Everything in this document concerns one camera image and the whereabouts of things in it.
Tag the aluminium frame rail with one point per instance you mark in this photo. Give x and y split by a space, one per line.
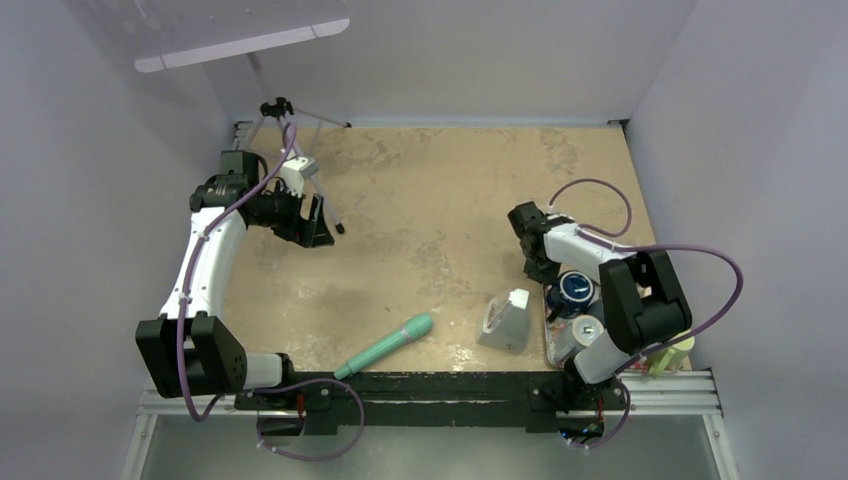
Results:
687 393

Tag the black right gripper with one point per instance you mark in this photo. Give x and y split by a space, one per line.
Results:
543 276

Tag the grey charging dock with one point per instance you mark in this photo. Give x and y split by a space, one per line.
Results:
505 322

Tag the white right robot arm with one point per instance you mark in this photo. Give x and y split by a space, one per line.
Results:
643 301

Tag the white footed mug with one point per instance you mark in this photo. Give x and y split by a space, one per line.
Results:
575 336

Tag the floral tray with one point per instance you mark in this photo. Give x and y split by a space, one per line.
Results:
550 329

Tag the dark blue mug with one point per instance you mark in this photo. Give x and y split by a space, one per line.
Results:
570 295

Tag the overhead light panel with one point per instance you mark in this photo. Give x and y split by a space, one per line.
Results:
155 35

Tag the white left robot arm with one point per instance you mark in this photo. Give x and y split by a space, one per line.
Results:
188 343

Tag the green cup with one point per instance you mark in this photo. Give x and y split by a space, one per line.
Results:
669 359

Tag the teal handheld massager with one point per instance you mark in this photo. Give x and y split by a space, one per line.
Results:
413 329

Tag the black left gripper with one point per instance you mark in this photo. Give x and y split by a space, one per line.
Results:
310 233

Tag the black mounting base rail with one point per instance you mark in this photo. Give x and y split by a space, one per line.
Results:
534 401

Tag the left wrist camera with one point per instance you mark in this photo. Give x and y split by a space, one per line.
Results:
295 172

